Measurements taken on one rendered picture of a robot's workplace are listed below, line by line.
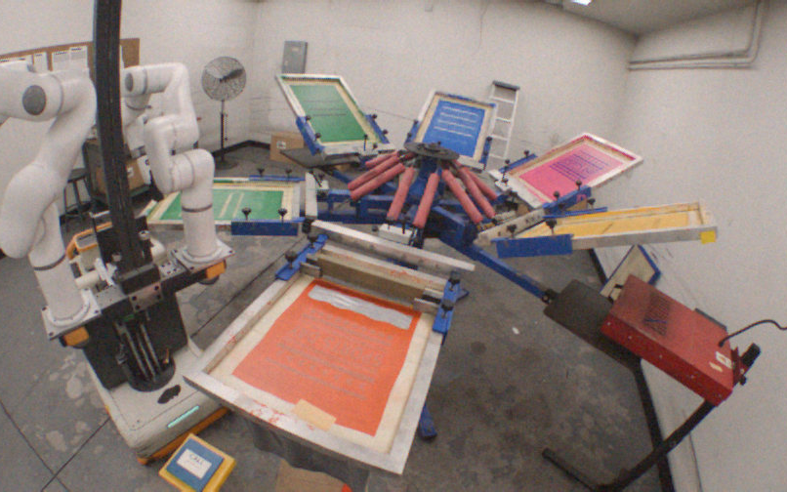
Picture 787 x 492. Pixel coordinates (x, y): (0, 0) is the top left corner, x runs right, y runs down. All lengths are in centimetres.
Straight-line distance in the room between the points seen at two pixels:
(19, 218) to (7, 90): 23
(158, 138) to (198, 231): 29
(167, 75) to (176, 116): 15
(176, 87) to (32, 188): 46
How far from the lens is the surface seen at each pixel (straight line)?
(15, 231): 82
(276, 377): 96
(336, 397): 92
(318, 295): 120
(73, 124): 79
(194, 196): 100
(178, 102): 99
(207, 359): 98
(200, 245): 106
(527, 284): 165
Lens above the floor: 171
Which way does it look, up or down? 29 degrees down
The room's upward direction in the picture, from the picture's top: 10 degrees clockwise
